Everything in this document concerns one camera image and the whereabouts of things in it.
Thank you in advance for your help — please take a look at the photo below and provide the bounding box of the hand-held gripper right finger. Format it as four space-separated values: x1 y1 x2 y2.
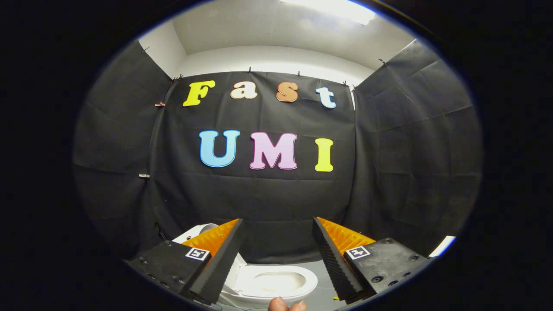
311 216 433 303

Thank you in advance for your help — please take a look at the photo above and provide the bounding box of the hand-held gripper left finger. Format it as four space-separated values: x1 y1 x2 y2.
125 218 247 306

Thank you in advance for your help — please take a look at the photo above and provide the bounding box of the white toilet seat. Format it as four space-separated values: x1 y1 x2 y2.
240 264 318 303

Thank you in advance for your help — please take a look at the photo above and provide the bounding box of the white toilet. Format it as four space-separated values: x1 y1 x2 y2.
172 223 318 305

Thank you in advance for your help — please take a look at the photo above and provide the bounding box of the black backdrop cloth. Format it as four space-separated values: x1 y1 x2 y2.
71 39 483 265

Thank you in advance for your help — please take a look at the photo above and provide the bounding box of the ceiling light panel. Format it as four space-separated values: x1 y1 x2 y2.
280 0 375 25

